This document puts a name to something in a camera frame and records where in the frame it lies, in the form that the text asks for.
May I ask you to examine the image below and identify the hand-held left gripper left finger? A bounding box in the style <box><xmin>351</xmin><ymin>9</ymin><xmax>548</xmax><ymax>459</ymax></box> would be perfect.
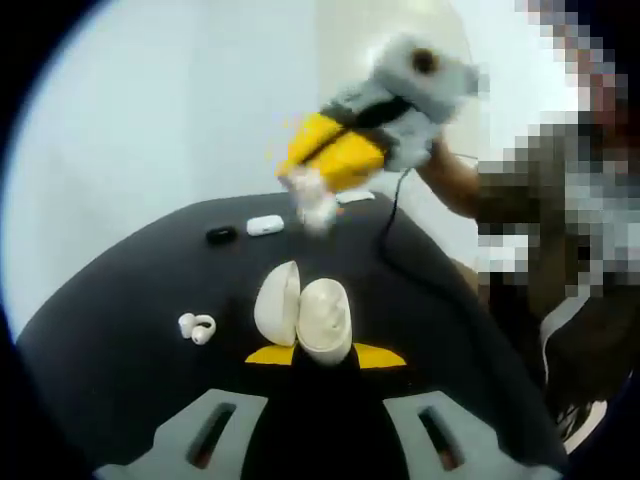
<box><xmin>93</xmin><ymin>343</ymin><xmax>326</xmax><ymax>480</ymax></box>

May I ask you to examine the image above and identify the person's dark clothing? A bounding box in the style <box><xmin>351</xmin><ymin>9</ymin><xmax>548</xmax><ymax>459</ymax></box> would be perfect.
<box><xmin>529</xmin><ymin>289</ymin><xmax>621</xmax><ymax>436</ymax></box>

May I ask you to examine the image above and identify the black cable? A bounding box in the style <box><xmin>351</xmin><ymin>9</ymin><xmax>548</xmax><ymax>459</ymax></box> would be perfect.
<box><xmin>382</xmin><ymin>167</ymin><xmax>417</xmax><ymax>261</ymax></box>

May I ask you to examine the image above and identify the white oval earphone charging case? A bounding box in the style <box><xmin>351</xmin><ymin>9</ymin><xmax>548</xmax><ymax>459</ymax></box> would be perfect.
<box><xmin>253</xmin><ymin>259</ymin><xmax>351</xmax><ymax>370</ymax></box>

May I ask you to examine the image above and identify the black earphone charging case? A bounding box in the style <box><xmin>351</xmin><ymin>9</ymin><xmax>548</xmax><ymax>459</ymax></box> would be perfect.
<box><xmin>206</xmin><ymin>226</ymin><xmax>239</xmax><ymax>247</ymax></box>

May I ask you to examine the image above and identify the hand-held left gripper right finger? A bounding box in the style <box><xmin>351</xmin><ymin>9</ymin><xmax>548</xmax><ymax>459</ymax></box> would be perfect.
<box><xmin>324</xmin><ymin>342</ymin><xmax>564</xmax><ymax>480</ymax></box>

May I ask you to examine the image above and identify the white rectangular earphone charging case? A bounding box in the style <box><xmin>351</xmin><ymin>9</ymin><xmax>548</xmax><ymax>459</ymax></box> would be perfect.
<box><xmin>246</xmin><ymin>214</ymin><xmax>285</xmax><ymax>237</ymax></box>

